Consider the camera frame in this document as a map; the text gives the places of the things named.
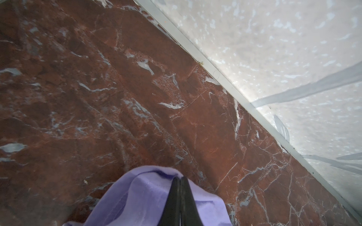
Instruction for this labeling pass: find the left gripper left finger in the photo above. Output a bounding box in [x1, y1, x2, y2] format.
[157, 177, 181, 226]

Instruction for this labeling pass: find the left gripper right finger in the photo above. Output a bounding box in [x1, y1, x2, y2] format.
[180, 177, 203, 226]

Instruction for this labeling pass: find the purple t-shirt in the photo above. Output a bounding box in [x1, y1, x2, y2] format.
[62, 165, 233, 226]

